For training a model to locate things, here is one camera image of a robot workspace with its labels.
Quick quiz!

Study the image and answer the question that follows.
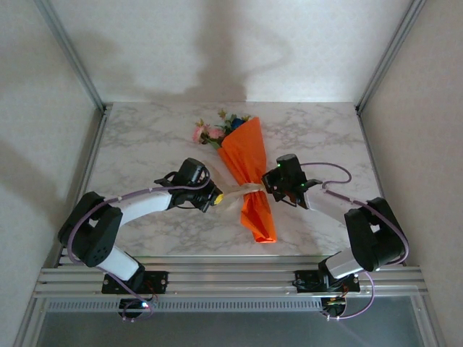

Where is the cream ribbon with gold print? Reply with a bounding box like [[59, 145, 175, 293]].
[[216, 181, 266, 216]]

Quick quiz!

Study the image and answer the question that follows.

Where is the orange wrapping paper sheet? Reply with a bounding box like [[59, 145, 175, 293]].
[[216, 116, 279, 244]]

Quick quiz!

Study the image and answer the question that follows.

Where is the pink fake flower spray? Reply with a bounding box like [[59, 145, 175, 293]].
[[192, 120, 226, 146]]

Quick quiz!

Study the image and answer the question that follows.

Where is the black controller board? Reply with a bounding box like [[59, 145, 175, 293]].
[[118, 298, 153, 321], [320, 296, 349, 319]]

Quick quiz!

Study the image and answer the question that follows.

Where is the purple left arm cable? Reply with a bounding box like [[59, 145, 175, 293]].
[[68, 166, 213, 322]]

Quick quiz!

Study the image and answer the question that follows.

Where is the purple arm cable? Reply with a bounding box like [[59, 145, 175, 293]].
[[68, 166, 213, 322], [299, 162, 410, 321]]

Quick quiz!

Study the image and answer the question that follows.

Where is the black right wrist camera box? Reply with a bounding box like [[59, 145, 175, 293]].
[[276, 153, 302, 176]]

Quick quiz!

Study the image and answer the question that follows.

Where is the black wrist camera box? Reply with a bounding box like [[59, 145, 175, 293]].
[[276, 153, 302, 176], [178, 157, 208, 184]]

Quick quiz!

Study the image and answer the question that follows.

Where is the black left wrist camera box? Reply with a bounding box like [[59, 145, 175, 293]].
[[178, 157, 208, 184]]

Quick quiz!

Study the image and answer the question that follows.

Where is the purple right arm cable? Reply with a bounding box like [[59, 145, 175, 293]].
[[299, 162, 410, 321]]

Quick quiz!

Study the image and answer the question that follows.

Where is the aluminium rail base frame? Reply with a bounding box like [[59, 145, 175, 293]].
[[32, 254, 431, 299]]

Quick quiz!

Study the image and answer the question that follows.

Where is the aluminium side rail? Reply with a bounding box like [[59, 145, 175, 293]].
[[54, 106, 112, 269], [356, 106, 403, 263]]

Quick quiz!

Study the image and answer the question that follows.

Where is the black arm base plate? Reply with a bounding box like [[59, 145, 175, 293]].
[[294, 269, 360, 294], [102, 270, 169, 295]]

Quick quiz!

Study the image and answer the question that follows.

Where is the grey slotted cable duct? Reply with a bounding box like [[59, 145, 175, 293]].
[[45, 297, 325, 314]]

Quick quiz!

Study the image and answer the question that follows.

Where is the aluminium frame post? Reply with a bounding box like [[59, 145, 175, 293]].
[[353, 0, 428, 116], [34, 0, 111, 114]]

